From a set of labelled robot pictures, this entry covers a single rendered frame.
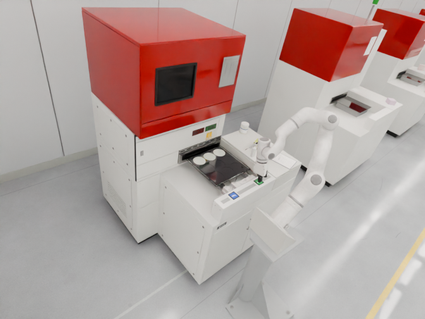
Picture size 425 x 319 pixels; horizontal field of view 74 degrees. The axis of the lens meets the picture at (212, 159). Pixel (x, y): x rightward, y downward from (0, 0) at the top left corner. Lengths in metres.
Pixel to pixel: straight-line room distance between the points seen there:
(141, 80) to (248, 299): 1.86
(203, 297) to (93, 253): 1.02
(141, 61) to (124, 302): 1.78
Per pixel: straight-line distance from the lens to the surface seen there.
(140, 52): 1.60
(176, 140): 2.11
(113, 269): 2.67
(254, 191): 2.00
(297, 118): 1.95
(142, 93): 1.69
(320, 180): 1.81
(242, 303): 2.58
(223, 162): 2.26
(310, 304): 2.80
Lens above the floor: 2.28
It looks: 37 degrees down
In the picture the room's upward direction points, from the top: 11 degrees clockwise
